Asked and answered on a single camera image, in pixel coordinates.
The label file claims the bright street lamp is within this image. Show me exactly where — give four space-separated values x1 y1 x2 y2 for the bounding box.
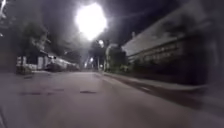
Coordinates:
75 2 108 42

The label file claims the pale pavement strip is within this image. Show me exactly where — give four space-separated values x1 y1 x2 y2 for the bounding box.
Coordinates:
101 71 209 94

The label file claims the long pale building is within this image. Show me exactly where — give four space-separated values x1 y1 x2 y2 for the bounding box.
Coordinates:
121 6 224 86

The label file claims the dark tree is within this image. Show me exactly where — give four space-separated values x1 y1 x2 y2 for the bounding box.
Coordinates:
16 21 52 66
105 43 128 73

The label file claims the grey asphalt road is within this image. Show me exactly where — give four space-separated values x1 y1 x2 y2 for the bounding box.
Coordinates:
0 69 224 128

